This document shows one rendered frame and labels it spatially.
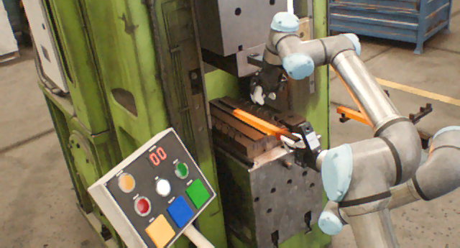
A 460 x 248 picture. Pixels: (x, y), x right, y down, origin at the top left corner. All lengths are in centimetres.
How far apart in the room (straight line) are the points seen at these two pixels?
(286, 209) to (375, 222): 103
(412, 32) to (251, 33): 383
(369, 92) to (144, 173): 70
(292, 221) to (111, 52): 105
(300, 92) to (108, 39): 85
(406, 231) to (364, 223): 191
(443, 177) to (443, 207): 178
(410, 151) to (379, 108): 15
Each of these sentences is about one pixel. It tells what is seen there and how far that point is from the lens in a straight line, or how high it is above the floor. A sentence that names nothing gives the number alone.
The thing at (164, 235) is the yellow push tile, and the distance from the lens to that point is 146.
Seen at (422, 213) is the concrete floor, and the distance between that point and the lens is 310.
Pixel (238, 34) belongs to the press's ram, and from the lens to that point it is 166.
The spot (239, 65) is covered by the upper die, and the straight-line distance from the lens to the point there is 170.
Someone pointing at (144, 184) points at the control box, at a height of 113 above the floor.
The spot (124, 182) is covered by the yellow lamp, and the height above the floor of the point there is 117.
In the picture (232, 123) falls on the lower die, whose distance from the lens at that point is 200.
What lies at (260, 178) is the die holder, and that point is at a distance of 187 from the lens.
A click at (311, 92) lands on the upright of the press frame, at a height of 100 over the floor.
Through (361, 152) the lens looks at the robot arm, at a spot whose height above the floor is 137.
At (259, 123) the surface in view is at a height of 102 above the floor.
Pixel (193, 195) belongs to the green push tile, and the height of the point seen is 102.
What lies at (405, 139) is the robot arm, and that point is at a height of 137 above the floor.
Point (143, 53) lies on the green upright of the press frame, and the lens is 165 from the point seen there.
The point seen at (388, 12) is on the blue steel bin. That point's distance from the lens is 545.
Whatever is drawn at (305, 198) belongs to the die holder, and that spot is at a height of 63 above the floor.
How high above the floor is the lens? 194
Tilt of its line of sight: 28 degrees down
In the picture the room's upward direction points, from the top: 7 degrees counter-clockwise
